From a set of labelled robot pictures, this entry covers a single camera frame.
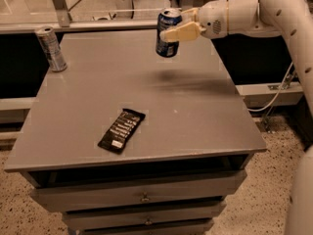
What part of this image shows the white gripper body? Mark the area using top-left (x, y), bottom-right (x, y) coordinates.
top-left (199, 0), bottom-right (228, 39)

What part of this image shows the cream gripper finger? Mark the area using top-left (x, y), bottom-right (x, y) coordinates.
top-left (159, 23), bottom-right (206, 42)
top-left (181, 8), bottom-right (199, 24)

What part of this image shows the blue pepsi can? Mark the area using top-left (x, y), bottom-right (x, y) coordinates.
top-left (156, 8), bottom-right (182, 58)

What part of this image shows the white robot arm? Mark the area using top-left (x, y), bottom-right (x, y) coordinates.
top-left (159, 0), bottom-right (313, 235)

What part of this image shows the black rxbar chocolate wrapper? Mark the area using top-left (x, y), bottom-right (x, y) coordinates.
top-left (98, 109), bottom-right (146, 153)

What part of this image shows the silver energy drink can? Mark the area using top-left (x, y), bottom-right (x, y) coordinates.
top-left (35, 26), bottom-right (67, 72)

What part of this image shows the grey drawer cabinet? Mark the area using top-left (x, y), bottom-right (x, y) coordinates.
top-left (4, 28), bottom-right (268, 235)

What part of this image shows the top grey drawer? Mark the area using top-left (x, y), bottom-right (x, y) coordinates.
top-left (31, 169), bottom-right (246, 212)

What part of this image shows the grey drawer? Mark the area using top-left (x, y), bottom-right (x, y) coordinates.
top-left (31, 169), bottom-right (246, 212)
top-left (63, 201), bottom-right (226, 230)
top-left (82, 218), bottom-right (213, 235)

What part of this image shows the bottom grey drawer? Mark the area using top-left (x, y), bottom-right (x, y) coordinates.
top-left (82, 218), bottom-right (213, 235)

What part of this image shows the middle grey drawer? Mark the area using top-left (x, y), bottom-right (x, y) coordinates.
top-left (63, 201), bottom-right (226, 230)

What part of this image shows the metal railing frame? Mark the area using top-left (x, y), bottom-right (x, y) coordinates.
top-left (0, 0), bottom-right (203, 35)

